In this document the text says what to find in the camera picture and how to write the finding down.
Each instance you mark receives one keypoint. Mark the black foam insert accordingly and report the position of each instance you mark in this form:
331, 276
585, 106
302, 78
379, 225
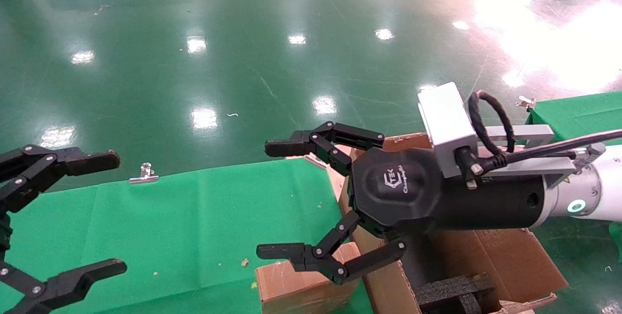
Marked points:
452, 288

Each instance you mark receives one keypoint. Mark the small brown cardboard box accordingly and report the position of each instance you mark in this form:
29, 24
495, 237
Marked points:
286, 289

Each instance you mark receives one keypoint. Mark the green covered table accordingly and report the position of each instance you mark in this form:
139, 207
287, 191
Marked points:
583, 110

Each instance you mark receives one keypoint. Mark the large green table cloth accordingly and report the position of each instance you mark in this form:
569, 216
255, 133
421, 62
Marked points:
194, 217

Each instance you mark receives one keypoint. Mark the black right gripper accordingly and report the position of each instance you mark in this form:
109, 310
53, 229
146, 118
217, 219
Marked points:
388, 192

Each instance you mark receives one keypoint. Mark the large open cardboard carton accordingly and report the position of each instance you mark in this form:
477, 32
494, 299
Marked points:
510, 260

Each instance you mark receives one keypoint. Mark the silver camera mounting bracket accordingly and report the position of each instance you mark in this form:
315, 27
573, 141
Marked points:
525, 165

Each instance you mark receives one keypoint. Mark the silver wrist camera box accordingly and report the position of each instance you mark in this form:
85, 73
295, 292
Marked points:
444, 119

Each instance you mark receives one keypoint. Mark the silver binder clip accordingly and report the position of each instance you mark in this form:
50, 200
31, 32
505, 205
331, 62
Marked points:
526, 103
316, 161
144, 177

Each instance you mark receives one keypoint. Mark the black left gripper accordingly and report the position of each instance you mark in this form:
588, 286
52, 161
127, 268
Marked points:
4, 234

